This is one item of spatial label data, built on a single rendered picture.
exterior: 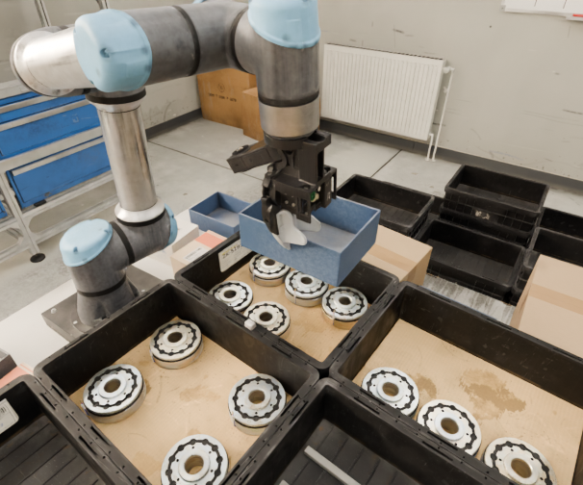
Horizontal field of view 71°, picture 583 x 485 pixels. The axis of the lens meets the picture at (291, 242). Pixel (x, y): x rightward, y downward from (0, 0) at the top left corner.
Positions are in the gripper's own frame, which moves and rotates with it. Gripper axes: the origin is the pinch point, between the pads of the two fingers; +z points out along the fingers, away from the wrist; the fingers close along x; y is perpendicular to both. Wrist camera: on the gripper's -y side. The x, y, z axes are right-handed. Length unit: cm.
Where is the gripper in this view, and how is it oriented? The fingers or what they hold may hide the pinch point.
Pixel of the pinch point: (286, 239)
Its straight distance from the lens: 67.2
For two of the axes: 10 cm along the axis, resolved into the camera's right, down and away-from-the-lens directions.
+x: 5.8, -5.6, 5.9
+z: 0.5, 7.5, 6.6
